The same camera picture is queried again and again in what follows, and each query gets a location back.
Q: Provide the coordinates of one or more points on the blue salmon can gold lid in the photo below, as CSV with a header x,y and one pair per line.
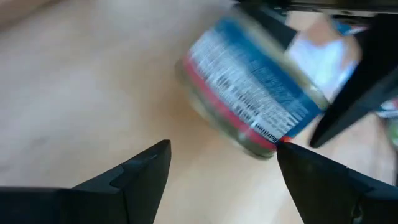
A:
x,y
248,87
345,28

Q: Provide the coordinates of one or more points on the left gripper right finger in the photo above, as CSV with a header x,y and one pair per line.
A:
x,y
335,196

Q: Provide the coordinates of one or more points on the green tuna can silver lid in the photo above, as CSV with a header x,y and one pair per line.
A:
x,y
392,133

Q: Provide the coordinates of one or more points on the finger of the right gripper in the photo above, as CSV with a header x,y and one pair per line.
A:
x,y
276,28
373,68

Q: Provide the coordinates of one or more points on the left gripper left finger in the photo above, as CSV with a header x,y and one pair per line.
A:
x,y
87,202

